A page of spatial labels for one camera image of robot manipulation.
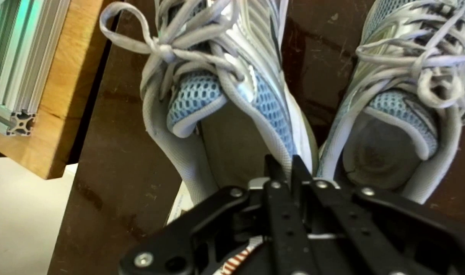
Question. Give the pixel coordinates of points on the grey blue trainer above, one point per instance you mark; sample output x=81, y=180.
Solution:
x=217, y=97
x=405, y=102

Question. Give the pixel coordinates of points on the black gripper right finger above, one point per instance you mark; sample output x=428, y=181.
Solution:
x=385, y=230

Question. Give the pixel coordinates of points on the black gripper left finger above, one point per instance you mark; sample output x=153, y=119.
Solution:
x=287, y=230

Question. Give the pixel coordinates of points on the aluminium profile rail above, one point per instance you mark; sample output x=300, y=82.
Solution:
x=18, y=62

